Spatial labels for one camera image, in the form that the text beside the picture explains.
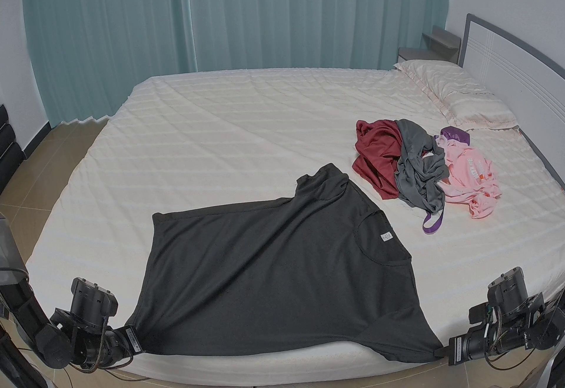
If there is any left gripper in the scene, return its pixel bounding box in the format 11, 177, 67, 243
102, 323, 143, 362

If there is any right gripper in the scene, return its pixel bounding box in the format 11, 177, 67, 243
448, 328, 491, 366

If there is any black T-shirt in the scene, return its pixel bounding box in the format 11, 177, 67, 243
127, 163, 444, 364

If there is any bed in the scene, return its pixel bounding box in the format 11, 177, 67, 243
24, 13, 565, 382

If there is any pink printed garment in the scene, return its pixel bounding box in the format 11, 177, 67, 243
435, 140, 501, 220

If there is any grey garment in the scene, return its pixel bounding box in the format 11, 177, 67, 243
394, 118, 451, 215

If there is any purple garment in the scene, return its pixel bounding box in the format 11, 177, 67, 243
423, 126, 471, 233

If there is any dark red garment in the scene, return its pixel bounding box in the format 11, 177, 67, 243
352, 119, 404, 201

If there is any cream pillow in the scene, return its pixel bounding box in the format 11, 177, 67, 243
393, 59, 521, 131

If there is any grey bedside table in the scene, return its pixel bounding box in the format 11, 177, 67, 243
397, 26, 462, 66

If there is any blue-green curtain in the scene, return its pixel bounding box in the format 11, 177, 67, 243
24, 0, 197, 129
185, 0, 453, 69

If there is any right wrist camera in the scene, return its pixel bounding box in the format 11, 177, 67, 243
468, 304, 494, 326

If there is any black cable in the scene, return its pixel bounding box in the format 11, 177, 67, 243
485, 351, 530, 371
66, 353, 134, 374

